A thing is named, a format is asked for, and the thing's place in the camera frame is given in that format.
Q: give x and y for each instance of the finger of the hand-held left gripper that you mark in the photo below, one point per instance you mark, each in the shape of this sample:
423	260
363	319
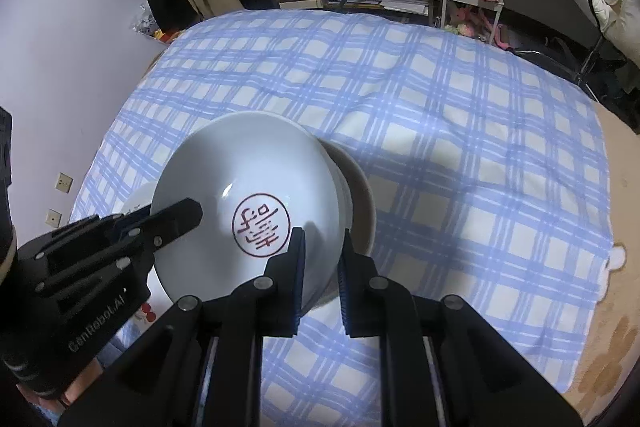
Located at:
175	217

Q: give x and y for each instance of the red bowl with white inside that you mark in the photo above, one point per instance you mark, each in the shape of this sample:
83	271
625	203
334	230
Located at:
210	167

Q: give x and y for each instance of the beige wall socket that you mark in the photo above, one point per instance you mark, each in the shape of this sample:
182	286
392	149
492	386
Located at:
52	218
63	183

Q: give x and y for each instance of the beige flower-print blanket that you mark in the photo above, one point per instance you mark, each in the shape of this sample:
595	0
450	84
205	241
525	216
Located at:
617	307

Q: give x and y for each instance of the white cherry-print plate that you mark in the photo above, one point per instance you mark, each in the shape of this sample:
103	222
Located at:
157	293

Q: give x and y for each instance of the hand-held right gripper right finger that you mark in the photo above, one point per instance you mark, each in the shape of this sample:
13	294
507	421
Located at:
345	294

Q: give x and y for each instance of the white snack packet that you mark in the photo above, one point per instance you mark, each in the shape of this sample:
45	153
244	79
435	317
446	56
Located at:
146	23

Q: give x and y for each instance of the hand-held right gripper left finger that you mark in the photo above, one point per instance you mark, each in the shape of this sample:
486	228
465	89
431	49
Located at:
298	279

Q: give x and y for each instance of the blue checked cloth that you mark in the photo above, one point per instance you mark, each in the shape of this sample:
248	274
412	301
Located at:
450	157

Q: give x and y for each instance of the pink plush toy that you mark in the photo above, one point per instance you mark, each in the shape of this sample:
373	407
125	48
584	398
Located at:
465	23

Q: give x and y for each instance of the yellow snack packet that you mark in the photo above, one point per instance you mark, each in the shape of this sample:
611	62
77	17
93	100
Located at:
164	36

